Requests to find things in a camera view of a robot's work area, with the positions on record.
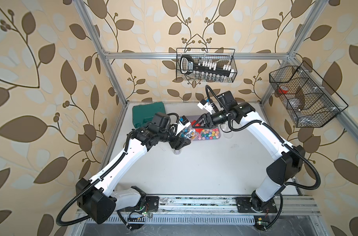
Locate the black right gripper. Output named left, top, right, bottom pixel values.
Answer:
left=192, top=109, right=229, bottom=129

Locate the red lid candy jar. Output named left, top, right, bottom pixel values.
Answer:
left=179, top=125, right=198, bottom=141

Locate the small clear sprinkles jar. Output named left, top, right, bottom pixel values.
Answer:
left=173, top=149, right=181, bottom=155

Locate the red jar lid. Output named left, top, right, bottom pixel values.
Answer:
left=193, top=124, right=203, bottom=134

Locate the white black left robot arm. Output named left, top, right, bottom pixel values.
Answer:
left=56, top=112, right=191, bottom=227

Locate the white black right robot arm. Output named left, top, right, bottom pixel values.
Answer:
left=192, top=85, right=321, bottom=232

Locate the pile of star candies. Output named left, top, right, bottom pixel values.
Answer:
left=197, top=128, right=220, bottom=141

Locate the lilac plastic tray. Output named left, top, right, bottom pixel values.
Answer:
left=185, top=116, right=221, bottom=141

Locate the green plastic tool case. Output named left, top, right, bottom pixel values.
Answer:
left=132, top=102, right=166, bottom=128

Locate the black socket set rack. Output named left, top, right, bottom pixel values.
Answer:
left=176, top=54, right=237, bottom=78

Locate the red item in basket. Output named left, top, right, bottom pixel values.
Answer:
left=278, top=85, right=289, bottom=94

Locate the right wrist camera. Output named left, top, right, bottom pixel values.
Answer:
left=197, top=99, right=215, bottom=115

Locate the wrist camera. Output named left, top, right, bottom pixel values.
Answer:
left=197, top=99, right=215, bottom=115
left=176, top=116, right=191, bottom=135

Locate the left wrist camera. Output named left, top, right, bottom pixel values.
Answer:
left=176, top=116, right=191, bottom=135

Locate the black wire basket back wall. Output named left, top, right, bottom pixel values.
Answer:
left=176, top=47, right=237, bottom=83

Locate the black wire basket wall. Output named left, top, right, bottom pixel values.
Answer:
left=269, top=61, right=349, bottom=128
left=176, top=47, right=237, bottom=83

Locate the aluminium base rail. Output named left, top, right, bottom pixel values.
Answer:
left=106, top=195, right=321, bottom=226

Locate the black wire basket right wall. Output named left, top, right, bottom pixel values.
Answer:
left=269, top=61, right=349, bottom=128

